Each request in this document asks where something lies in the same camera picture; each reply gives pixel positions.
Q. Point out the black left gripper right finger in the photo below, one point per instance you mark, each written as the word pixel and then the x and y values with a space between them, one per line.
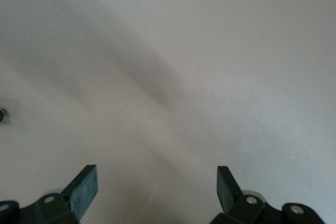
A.
pixel 228 195

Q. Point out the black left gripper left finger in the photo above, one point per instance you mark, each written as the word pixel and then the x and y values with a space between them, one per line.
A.
pixel 84 195

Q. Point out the silver metal key switch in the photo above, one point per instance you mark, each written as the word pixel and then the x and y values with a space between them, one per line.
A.
pixel 2 115

